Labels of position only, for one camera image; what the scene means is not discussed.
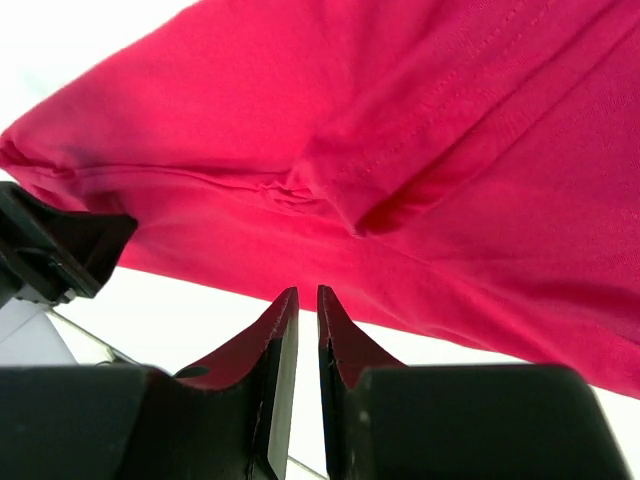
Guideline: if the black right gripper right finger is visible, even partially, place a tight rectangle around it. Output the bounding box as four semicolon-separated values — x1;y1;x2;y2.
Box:
317;286;630;479

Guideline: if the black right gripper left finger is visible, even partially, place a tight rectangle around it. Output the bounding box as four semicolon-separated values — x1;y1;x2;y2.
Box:
1;288;299;479

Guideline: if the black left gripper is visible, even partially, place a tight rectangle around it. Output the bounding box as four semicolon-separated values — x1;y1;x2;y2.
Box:
1;181;138;306

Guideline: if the pink t-shirt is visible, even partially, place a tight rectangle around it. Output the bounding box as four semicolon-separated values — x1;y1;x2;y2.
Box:
1;1;639;397

